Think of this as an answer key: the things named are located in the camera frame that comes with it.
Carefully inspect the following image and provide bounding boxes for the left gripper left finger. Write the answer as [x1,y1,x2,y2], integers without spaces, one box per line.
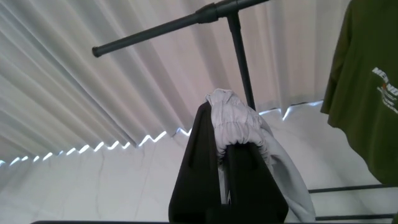
[168,101,223,222]

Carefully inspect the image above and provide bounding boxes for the black clothes rack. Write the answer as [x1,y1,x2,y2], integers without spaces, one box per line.
[91,0,398,222]

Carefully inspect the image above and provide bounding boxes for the white curtain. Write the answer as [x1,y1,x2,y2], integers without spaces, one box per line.
[0,0,352,156]

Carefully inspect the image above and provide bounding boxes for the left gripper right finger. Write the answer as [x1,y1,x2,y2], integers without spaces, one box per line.
[222,142,289,222]

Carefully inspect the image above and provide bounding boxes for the green long-sleeved shirt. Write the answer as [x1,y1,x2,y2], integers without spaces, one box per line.
[320,0,398,222]

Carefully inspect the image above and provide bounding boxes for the pale grey shorts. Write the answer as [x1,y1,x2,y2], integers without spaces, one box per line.
[205,88,317,222]

